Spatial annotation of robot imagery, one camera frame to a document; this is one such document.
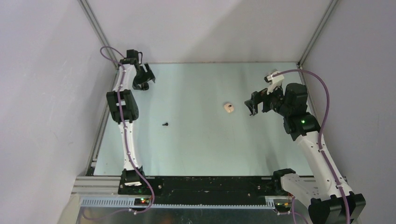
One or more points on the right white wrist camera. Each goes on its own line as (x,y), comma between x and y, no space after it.
(274,80)

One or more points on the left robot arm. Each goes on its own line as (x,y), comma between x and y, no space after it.
(133,75)

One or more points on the left aluminium frame post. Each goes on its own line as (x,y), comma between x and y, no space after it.
(95,24)

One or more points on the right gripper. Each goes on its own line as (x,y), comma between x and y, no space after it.
(252,103)

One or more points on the black earbud charging case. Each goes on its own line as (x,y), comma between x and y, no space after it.
(144,86)

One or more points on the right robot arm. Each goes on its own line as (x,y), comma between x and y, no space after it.
(331,200)

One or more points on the white earbud charging case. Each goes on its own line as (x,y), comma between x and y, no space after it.
(229,108)

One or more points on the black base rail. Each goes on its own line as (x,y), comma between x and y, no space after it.
(206,190)

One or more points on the aluminium frame post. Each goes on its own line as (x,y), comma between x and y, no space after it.
(317,32)
(95,24)

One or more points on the right aluminium frame post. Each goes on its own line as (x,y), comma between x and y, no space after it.
(317,32)

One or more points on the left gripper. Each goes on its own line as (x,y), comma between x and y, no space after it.
(148,76)

